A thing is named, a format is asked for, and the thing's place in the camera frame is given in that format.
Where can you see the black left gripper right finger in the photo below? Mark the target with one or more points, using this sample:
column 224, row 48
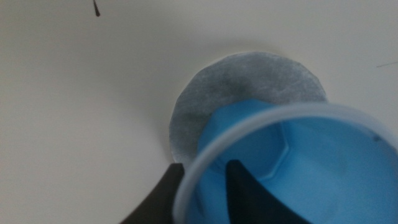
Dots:
column 248, row 199

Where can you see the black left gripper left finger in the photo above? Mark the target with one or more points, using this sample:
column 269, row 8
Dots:
column 158, row 202

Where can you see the blue plastic cup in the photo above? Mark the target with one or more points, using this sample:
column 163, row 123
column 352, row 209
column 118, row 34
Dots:
column 323, row 174

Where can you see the round grey cup mat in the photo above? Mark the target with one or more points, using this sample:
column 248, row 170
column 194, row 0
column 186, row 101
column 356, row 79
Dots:
column 236, row 81

